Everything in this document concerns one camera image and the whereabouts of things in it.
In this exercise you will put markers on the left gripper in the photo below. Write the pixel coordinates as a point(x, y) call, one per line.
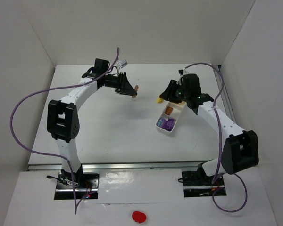
point(120, 82)

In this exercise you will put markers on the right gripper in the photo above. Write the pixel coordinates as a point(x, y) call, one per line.
point(175, 88)

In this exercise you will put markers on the pale yellow lego brick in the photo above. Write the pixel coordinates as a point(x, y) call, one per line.
point(159, 100)

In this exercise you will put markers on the brown lego brick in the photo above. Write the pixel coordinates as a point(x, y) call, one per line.
point(136, 90)
point(168, 110)

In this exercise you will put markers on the purple flower lego block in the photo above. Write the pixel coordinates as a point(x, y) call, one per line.
point(161, 123)

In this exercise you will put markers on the purple lego plate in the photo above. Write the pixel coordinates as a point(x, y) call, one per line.
point(168, 127)

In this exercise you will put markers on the small purple lego brick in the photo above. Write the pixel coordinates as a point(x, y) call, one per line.
point(171, 121)

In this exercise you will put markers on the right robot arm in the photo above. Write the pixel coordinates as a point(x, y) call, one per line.
point(238, 148)

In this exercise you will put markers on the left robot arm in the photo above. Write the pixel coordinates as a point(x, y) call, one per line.
point(62, 118)

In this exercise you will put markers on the white compartment tray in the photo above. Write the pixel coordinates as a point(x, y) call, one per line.
point(178, 109)

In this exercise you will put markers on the red round button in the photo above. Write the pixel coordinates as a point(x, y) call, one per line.
point(139, 217)

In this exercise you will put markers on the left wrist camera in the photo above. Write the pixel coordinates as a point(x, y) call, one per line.
point(122, 63)

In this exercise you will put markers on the aluminium side rail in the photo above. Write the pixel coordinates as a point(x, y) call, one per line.
point(223, 102)

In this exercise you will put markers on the aluminium front rail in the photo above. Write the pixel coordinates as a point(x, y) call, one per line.
point(122, 166)

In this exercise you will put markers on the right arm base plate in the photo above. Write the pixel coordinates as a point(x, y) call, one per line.
point(194, 186)

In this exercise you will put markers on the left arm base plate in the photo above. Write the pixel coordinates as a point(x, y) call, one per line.
point(88, 187)

